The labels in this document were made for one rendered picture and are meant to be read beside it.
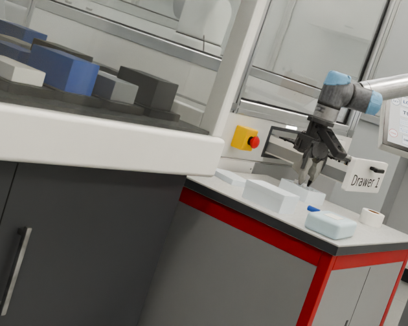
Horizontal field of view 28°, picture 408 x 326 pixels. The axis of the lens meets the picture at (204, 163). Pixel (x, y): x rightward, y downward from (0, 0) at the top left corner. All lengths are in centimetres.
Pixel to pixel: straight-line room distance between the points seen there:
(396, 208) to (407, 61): 108
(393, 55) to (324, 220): 252
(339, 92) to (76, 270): 102
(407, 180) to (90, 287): 198
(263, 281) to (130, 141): 59
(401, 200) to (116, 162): 210
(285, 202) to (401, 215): 157
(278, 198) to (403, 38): 247
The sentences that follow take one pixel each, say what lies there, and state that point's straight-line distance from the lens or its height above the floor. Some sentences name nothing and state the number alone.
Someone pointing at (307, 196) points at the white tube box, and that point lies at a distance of 250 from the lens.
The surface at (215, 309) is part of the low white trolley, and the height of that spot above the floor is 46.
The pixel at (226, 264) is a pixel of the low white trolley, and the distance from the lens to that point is 219.
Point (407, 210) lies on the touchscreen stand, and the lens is 369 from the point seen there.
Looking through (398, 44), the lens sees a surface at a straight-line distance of 451.
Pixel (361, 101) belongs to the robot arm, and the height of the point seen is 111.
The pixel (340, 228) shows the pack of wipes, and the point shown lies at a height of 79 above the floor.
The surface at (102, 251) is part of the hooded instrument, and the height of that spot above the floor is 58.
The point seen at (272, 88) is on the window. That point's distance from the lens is 274.
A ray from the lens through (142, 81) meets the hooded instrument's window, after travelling 177.
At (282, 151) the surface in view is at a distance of 277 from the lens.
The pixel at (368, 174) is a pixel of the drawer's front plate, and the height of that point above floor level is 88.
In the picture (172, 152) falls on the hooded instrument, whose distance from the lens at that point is 191.
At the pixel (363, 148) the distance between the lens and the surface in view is 450.
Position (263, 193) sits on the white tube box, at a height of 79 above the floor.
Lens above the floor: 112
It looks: 8 degrees down
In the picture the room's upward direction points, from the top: 19 degrees clockwise
